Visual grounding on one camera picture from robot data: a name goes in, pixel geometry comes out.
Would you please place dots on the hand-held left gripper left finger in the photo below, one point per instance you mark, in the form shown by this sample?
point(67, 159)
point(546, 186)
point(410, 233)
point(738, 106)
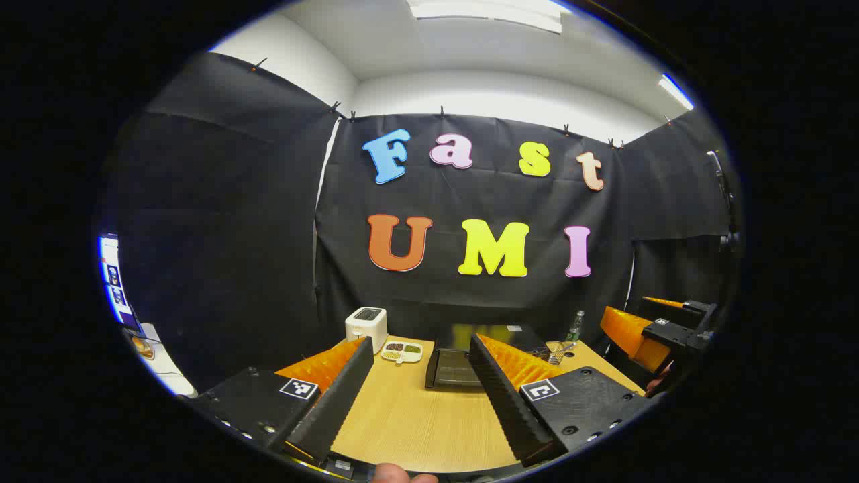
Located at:
point(339, 402)

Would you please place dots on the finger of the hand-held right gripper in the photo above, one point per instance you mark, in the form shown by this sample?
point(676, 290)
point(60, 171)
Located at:
point(627, 332)
point(678, 310)

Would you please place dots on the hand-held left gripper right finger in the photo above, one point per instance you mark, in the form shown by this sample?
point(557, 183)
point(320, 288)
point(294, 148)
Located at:
point(503, 402)

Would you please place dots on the black electric oven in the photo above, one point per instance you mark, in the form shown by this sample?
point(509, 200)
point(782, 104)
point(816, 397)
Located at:
point(456, 369)

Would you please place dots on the green plastic bottle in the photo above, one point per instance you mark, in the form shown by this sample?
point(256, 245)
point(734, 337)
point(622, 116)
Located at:
point(574, 332)

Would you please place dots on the clear glass cup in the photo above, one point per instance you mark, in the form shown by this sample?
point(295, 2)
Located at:
point(558, 350)

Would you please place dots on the white toaster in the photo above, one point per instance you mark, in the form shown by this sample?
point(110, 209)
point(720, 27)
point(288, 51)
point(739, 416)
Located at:
point(366, 329)

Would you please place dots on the white divided snack plate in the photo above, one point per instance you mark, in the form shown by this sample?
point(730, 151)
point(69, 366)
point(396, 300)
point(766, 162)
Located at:
point(401, 352)

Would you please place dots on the black stand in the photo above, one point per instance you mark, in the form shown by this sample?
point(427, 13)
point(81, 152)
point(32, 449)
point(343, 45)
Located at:
point(730, 238)

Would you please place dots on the white desk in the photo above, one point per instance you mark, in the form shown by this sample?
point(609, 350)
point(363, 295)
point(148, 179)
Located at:
point(164, 372)

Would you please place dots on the brown round object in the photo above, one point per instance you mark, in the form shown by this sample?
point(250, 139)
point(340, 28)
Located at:
point(143, 347)

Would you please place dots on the ceiling light panel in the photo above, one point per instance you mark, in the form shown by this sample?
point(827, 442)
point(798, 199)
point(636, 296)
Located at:
point(483, 12)
point(676, 92)

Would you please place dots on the computer monitor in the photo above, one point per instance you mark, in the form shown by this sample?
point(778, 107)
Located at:
point(114, 282)

